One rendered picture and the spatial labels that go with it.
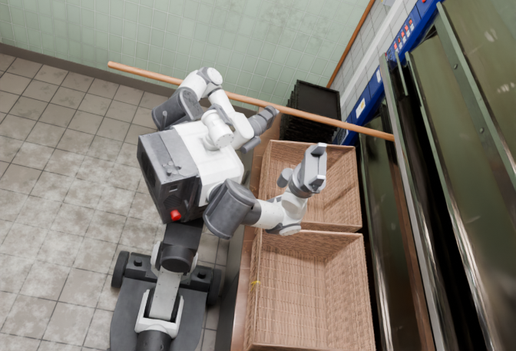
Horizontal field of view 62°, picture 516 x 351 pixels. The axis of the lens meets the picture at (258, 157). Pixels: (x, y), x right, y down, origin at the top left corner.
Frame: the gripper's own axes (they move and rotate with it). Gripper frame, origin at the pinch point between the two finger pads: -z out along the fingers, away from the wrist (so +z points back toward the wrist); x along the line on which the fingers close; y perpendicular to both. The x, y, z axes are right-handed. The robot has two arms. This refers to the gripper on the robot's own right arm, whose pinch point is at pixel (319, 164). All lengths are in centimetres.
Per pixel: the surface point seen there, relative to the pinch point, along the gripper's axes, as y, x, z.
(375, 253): 47, -8, 83
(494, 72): 62, 46, 16
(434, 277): 41, -22, 24
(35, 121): -156, 75, 193
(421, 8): 60, 105, 58
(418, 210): 42, 0, 33
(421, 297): 52, -26, 53
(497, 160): 60, 14, 16
